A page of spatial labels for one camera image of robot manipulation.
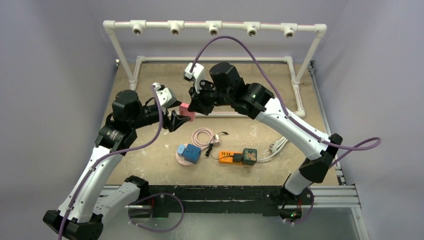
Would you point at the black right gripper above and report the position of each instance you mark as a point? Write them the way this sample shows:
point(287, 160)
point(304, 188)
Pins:
point(200, 98)

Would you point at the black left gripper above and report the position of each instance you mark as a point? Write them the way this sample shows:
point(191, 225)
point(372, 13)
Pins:
point(176, 120)

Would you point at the pink small charger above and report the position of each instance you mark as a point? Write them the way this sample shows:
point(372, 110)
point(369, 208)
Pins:
point(184, 111)

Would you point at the light blue USB charger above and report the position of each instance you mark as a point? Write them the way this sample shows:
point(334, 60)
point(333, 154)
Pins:
point(181, 149)

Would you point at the blue cube socket adapter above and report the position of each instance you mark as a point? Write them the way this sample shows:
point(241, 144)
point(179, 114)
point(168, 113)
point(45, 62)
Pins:
point(192, 153)

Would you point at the pink round socket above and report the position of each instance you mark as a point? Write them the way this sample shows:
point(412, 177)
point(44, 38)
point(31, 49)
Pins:
point(182, 161)

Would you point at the black power adapter with cord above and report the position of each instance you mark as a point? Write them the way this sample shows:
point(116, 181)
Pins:
point(214, 140)

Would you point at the dark green cube plug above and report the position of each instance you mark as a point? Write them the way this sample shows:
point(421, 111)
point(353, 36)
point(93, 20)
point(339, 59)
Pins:
point(249, 156)

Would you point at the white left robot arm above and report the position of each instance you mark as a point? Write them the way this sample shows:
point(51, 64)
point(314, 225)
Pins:
point(83, 214)

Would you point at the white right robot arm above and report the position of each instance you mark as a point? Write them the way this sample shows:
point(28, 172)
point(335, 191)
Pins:
point(257, 102)

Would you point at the orange power strip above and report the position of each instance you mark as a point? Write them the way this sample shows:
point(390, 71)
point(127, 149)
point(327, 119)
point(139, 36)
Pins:
point(230, 158)

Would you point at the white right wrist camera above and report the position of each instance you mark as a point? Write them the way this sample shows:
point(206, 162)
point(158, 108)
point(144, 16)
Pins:
point(195, 73)

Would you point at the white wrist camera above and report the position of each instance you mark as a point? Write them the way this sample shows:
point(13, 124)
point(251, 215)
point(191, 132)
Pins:
point(166, 96)
point(195, 73)

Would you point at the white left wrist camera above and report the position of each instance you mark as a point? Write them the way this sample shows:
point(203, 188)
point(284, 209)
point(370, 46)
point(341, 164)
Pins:
point(166, 96)

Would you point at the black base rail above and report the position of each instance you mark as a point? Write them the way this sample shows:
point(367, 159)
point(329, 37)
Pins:
point(267, 200)

